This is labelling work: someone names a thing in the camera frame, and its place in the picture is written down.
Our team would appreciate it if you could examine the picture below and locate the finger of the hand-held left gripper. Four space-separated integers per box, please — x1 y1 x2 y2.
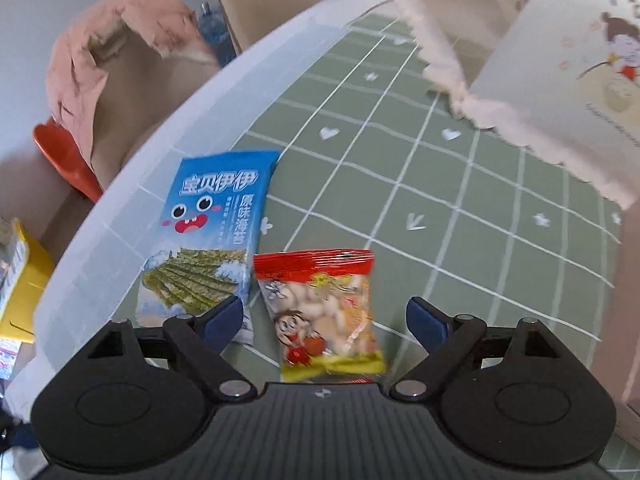
0 412 40 453

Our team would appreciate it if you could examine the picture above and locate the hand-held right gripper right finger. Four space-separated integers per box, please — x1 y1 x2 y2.
390 296 557 402

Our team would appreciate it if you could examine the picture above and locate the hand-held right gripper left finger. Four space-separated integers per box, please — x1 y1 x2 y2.
87 294 256 402

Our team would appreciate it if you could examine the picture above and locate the red peanut snack packet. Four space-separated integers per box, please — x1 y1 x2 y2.
252 249 388 383

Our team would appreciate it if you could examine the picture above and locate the blue seaweed packet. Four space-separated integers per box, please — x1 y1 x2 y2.
136 150 281 346

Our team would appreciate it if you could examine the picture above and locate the pink cardboard box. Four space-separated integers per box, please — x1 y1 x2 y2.
590 207 640 461

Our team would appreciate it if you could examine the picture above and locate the green grid tablecloth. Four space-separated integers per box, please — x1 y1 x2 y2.
220 12 640 480

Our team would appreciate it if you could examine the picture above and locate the yellow cardboard box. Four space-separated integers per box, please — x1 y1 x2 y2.
0 217 56 343

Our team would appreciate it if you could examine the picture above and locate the orange plastic stool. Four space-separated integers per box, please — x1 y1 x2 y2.
32 117 103 204

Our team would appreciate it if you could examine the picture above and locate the printed mesh food cover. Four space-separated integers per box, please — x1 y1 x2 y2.
387 0 640 211

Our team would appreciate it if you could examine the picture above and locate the blue water bottle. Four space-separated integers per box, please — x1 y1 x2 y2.
197 2 237 67

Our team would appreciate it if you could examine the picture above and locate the beige chair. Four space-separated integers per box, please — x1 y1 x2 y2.
210 0 331 53

